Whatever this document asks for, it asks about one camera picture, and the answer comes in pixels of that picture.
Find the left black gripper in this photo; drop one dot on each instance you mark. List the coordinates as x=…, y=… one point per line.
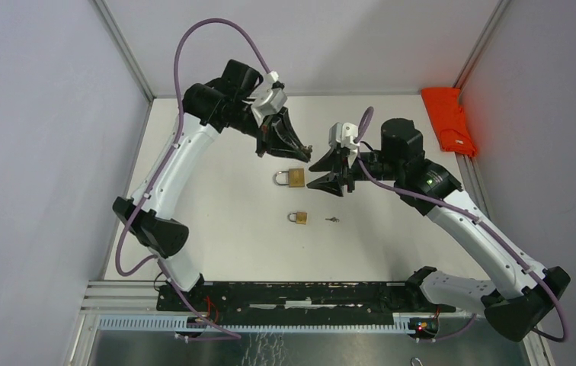
x=278, y=136

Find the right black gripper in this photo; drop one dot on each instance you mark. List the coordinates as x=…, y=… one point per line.
x=334, y=160

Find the silver keys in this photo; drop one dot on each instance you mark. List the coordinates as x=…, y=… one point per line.
x=307, y=149

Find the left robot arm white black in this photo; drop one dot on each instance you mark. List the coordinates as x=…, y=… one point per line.
x=242, y=99

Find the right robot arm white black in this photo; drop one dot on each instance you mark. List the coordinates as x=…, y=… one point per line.
x=519, y=290

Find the large brass padlock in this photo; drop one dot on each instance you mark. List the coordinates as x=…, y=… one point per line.
x=292, y=178

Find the small brass padlock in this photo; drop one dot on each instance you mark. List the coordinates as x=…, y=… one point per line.
x=298, y=217

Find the orange folded cloth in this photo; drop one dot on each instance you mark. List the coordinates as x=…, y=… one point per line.
x=448, y=120

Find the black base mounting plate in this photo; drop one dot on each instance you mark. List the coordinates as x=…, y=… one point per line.
x=299, y=303

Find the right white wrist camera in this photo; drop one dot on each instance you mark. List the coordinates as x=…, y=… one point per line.
x=344, y=135

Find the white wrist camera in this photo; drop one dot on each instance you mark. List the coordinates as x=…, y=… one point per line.
x=344, y=135
x=268, y=101

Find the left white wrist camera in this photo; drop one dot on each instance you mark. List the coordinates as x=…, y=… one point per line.
x=268, y=101

